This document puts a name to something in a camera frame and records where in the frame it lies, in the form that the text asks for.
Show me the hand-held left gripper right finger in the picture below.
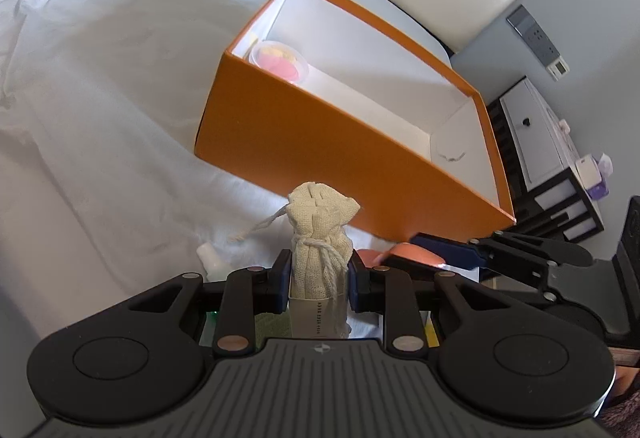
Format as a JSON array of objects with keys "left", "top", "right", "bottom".
[{"left": 348, "top": 254, "right": 506, "bottom": 354}]

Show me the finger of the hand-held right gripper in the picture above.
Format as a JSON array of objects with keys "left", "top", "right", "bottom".
[
  {"left": 415, "top": 232, "right": 593, "bottom": 269},
  {"left": 385, "top": 258, "right": 556, "bottom": 303}
]

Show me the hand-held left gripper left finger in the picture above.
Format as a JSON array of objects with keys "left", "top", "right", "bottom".
[{"left": 120, "top": 250, "right": 293, "bottom": 354}]

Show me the pink pump bottle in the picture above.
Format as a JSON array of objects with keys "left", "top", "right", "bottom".
[{"left": 355, "top": 242, "right": 446, "bottom": 275}]

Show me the white calligraphy box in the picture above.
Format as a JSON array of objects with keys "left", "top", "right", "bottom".
[{"left": 289, "top": 295, "right": 346, "bottom": 339}]

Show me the beige cloth drawstring pouch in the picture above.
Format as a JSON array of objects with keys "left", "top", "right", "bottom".
[{"left": 229, "top": 180, "right": 362, "bottom": 339}]

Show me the orange cardboard box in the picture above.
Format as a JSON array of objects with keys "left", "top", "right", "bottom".
[{"left": 193, "top": 0, "right": 517, "bottom": 244}]

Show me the round pink plastic cup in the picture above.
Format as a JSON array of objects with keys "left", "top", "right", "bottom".
[{"left": 248, "top": 39, "right": 310, "bottom": 83}]

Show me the small white dropper bottle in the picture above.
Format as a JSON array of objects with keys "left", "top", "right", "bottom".
[{"left": 196, "top": 242, "right": 236, "bottom": 284}]

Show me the green packet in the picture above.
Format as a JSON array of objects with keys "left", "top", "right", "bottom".
[{"left": 199, "top": 310, "right": 292, "bottom": 350}]

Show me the tissue box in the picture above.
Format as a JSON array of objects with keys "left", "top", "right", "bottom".
[{"left": 575, "top": 153, "right": 615, "bottom": 199}]

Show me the white black nightstand with drawer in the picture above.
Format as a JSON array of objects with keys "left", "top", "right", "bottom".
[{"left": 487, "top": 76, "right": 608, "bottom": 244}]

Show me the grey bed sheet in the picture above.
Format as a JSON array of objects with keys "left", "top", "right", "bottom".
[{"left": 0, "top": 0, "right": 481, "bottom": 438}]

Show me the grey wall switch panel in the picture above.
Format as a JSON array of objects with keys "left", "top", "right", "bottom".
[{"left": 506, "top": 4, "right": 560, "bottom": 61}]

